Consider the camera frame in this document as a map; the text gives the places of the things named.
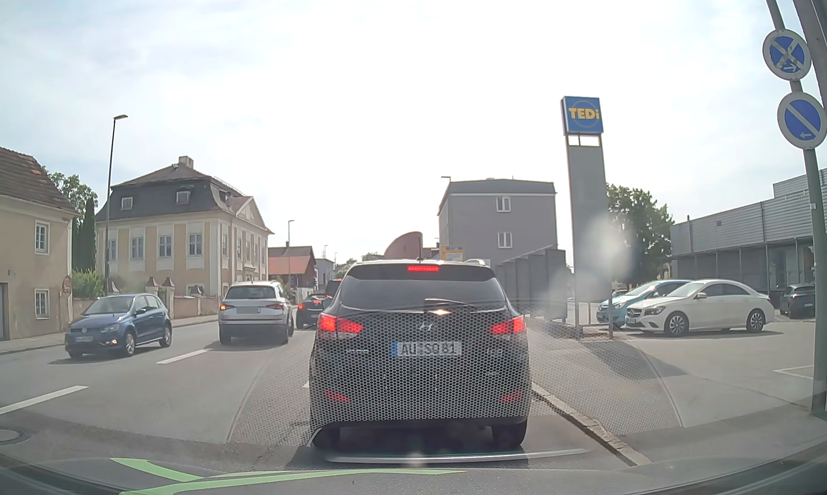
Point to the reddish rounded building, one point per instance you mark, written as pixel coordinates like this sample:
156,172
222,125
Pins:
405,246

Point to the grey cubic building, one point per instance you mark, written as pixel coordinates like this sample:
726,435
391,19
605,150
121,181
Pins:
497,220

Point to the black SUV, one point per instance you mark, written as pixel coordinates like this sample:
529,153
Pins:
420,357

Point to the red roofed building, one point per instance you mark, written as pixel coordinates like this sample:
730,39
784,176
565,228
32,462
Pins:
291,267

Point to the grey panel fence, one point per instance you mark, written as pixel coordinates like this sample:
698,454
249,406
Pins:
533,282

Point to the silver SUV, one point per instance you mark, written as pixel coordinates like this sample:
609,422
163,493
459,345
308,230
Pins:
255,311

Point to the tall grey store sign pylon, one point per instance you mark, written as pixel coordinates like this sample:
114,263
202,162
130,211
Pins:
587,206

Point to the light blue car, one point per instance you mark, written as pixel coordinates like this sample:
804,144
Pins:
626,302

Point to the green leafy tree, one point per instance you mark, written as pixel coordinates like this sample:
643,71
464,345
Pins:
639,230

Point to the car's own bonnet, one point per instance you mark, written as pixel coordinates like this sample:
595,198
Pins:
413,481

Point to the yellow villa dark roof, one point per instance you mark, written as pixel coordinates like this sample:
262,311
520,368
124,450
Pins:
179,234

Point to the grey pavement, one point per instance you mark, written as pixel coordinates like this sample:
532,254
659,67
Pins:
612,385

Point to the grey asphalt road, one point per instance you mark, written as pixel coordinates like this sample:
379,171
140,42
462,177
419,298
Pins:
200,392

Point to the white sedan car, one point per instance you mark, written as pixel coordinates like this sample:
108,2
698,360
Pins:
702,306

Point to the blue hatchback car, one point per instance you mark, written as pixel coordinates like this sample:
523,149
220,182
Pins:
114,324

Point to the dark green trees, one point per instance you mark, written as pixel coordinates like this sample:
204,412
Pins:
80,227

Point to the asphalt car park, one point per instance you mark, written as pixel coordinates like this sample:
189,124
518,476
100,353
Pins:
743,357

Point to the grey clad store building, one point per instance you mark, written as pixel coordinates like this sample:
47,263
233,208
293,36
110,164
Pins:
764,240

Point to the dark grey parked car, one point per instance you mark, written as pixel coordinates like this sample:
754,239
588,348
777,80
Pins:
798,300

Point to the beige house tiled roof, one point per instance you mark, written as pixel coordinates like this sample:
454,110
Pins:
14,261

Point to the pavement beside houses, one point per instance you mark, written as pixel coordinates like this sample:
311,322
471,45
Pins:
14,344

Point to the road markings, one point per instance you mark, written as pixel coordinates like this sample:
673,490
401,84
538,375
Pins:
32,401

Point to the garden wall with pillars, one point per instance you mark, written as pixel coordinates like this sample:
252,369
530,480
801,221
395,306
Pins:
179,299

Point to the tall street lamp post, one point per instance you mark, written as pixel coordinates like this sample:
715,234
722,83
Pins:
109,206

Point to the round blue road signs post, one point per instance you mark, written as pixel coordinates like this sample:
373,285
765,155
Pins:
803,121

